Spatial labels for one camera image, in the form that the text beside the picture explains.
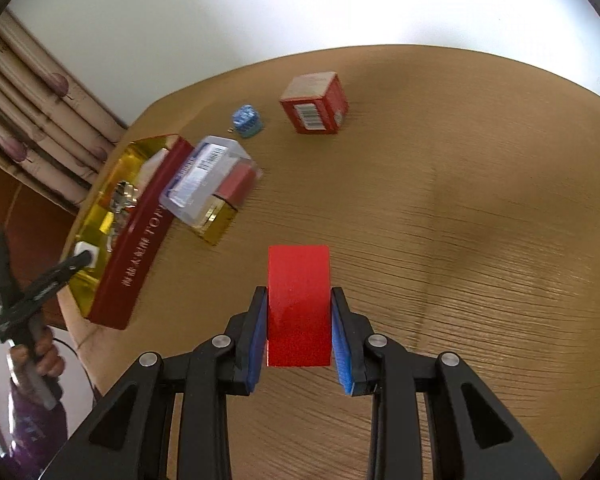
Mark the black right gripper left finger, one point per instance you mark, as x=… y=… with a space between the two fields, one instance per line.
x=127 y=433

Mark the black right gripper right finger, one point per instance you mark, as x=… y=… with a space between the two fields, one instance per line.
x=471 y=432

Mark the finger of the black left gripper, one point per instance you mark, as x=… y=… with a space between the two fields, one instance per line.
x=60 y=274

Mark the plain red block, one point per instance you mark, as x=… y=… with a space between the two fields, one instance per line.
x=299 y=325

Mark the gold base clear red box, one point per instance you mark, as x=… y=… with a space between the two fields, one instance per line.
x=221 y=207

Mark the person left hand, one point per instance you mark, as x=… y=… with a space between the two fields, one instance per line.
x=45 y=357

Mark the gold tin tray red rim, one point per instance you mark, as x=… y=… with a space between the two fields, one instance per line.
x=106 y=295

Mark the metal hole punch pliers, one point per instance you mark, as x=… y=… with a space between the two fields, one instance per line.
x=122 y=203

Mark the beige floral curtain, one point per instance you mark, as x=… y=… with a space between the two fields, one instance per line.
x=54 y=136

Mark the clear plastic case with label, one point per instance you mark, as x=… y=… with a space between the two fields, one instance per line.
x=218 y=167

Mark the red box with barcode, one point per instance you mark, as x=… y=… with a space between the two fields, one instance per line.
x=315 y=103

